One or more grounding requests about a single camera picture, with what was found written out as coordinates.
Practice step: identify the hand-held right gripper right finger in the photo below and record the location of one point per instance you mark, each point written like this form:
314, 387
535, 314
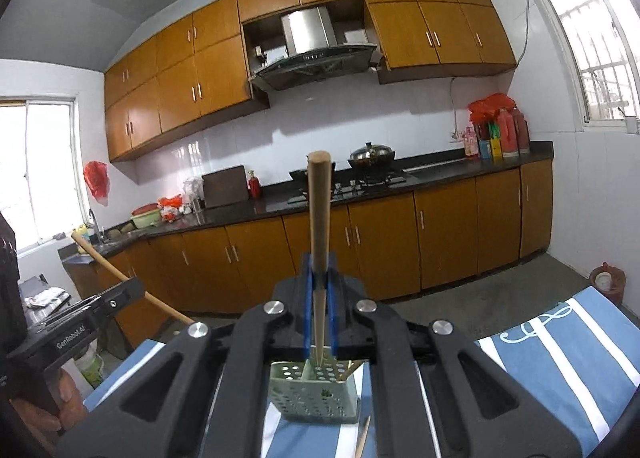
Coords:
332, 323

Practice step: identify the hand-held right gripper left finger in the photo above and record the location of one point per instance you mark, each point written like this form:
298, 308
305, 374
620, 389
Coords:
308, 318

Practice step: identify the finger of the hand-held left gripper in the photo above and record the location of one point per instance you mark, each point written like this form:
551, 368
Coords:
122, 298

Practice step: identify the wooden chopstick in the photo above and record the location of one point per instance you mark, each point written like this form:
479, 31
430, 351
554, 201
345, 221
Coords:
319, 208
362, 438
100, 258
350, 372

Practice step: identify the green perforated utensil holder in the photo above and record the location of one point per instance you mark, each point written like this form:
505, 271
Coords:
310, 398

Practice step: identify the person's left hand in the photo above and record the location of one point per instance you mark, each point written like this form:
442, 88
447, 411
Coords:
70, 398

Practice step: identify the white rag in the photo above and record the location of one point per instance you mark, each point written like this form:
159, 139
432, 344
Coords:
45, 297

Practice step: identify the yellow detergent bottle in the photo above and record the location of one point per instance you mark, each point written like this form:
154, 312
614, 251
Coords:
82, 238

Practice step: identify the metal faucet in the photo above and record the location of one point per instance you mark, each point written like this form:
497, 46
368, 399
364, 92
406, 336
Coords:
96, 228

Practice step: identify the green basin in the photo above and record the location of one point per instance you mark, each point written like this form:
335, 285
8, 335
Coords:
147, 219

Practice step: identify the red bags on counter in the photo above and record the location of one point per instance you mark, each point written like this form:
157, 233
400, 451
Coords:
170, 205

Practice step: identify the black kitchen countertop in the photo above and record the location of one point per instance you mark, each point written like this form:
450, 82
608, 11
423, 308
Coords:
270, 208

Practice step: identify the red hanging plastic bag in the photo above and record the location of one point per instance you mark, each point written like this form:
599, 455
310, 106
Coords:
96, 178

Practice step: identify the glass jars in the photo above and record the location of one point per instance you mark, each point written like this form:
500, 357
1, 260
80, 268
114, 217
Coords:
194, 198

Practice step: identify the black wok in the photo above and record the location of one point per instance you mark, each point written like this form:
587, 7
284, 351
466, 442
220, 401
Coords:
299, 176

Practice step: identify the red bottle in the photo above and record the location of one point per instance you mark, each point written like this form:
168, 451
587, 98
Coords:
255, 185

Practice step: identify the wooden base cabinets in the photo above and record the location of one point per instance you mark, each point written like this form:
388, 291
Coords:
450, 228

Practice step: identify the dark cutting board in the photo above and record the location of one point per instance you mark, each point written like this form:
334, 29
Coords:
225, 185

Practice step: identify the sliding window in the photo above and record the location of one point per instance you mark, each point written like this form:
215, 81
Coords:
40, 163

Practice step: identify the wok with metal lid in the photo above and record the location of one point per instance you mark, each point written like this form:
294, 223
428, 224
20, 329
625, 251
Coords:
372, 156

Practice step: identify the pink bottle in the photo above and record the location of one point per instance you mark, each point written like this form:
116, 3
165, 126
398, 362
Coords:
471, 143

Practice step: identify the blue striped tablecloth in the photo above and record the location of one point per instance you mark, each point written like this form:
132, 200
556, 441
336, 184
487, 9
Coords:
565, 363

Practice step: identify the yellow green cutlery holder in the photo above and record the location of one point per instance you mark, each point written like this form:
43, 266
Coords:
491, 146

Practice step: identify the steel range hood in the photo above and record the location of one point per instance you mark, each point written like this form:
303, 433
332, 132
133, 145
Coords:
310, 63

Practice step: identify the red thermos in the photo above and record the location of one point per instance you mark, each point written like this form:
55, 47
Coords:
507, 136
523, 133

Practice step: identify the white box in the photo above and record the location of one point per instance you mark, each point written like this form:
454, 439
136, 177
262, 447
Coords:
356, 37

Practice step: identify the barred window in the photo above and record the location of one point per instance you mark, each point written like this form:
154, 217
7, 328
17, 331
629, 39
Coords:
590, 38

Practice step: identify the wooden wall cabinets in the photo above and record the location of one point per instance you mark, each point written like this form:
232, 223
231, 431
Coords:
175, 88

